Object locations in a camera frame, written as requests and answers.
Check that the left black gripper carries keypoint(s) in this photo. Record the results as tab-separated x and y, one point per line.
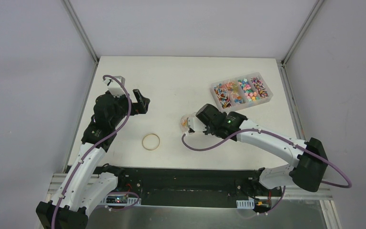
134	103

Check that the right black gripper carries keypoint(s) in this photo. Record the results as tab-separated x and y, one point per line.
208	130

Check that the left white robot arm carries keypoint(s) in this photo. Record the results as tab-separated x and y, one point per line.
74	201

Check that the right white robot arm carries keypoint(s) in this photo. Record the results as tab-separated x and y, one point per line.
305	159

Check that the clear plastic jar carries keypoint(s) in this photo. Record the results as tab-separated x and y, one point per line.
184	126

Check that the clear compartment candy box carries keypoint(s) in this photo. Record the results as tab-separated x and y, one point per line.
240	92

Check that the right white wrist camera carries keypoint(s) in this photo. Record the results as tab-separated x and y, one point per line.
194	125

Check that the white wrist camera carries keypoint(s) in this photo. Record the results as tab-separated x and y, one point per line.
194	125
115	85

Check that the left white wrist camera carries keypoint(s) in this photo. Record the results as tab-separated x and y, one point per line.
115	85

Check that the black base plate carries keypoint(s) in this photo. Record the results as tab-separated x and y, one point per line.
190	187

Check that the right aluminium frame post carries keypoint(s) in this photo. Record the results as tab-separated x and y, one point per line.
303	30

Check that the aluminium frame post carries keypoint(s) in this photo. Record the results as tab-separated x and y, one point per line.
67	4
303	30

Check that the right white cable duct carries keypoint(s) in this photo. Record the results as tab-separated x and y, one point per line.
245	204

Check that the white cable duct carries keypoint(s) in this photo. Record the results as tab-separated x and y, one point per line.
245	204
120	201

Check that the left white cable duct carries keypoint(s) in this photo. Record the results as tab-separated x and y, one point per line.
120	201

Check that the left aluminium frame post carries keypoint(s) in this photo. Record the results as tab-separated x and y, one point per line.
67	4

